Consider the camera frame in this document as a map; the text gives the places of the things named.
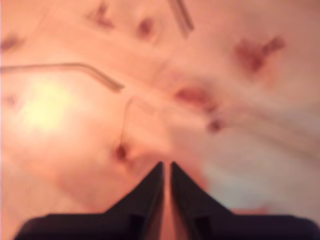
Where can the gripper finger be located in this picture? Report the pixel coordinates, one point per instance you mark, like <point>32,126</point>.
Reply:
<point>190,202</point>
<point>142,207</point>

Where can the black thin-framed eyeglasses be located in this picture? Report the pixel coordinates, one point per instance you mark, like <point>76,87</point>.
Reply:
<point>110,83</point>

